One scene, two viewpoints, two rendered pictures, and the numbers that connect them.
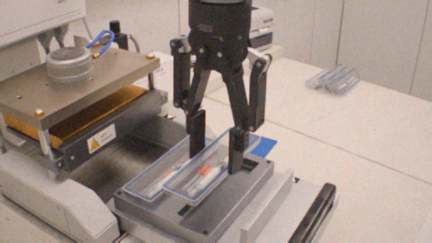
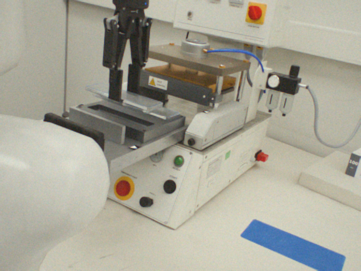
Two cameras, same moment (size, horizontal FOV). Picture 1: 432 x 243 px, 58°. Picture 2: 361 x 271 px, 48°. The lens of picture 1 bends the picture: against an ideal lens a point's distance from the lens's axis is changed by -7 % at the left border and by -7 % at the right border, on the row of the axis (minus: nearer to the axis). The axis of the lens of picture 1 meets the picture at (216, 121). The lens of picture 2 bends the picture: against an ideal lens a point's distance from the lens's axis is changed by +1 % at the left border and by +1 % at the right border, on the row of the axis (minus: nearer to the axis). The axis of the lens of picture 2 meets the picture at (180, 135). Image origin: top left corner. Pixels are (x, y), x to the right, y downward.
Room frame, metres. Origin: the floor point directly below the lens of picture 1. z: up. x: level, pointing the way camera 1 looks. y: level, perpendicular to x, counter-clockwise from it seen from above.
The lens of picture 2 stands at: (0.59, -0.87, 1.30)
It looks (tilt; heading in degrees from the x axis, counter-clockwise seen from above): 21 degrees down; 88
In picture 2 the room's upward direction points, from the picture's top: 8 degrees clockwise
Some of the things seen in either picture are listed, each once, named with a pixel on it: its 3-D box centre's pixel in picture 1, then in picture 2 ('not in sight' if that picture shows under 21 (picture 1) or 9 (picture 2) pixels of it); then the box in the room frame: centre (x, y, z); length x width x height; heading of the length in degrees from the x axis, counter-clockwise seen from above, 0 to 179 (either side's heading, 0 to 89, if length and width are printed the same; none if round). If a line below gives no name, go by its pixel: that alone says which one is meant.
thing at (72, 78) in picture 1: (70, 79); (204, 64); (0.67, 0.26, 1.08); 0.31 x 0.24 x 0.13; 148
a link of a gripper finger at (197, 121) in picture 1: (197, 135); (133, 80); (0.50, 0.03, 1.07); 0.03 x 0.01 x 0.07; 149
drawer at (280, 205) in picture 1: (224, 200); (117, 125); (0.48, -0.01, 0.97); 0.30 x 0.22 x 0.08; 58
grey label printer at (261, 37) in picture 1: (239, 26); not in sight; (1.67, -0.10, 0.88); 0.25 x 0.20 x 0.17; 44
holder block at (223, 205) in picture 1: (197, 183); (131, 116); (0.50, 0.03, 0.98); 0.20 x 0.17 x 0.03; 148
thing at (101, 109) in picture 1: (78, 94); (194, 70); (0.65, 0.24, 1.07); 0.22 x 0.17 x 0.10; 148
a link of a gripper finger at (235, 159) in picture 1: (235, 148); (115, 84); (0.47, -0.03, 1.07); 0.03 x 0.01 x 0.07; 149
